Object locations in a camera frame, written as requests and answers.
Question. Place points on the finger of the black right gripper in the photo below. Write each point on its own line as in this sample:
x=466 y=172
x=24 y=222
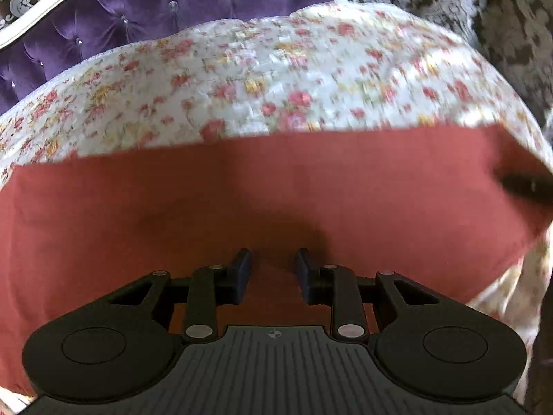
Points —
x=538 y=188

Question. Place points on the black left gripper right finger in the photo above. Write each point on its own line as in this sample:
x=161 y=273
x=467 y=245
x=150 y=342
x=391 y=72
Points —
x=427 y=343

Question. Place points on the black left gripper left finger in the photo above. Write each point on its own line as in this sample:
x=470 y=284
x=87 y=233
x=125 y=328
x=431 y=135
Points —
x=128 y=340

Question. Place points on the rust red pants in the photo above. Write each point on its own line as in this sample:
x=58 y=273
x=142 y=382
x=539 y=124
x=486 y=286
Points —
x=428 y=203

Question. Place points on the floral white bed sheet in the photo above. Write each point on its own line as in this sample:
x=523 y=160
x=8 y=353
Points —
x=327 y=68

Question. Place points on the purple tufted sofa white frame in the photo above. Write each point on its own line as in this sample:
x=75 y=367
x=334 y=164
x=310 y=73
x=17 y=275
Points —
x=55 y=35

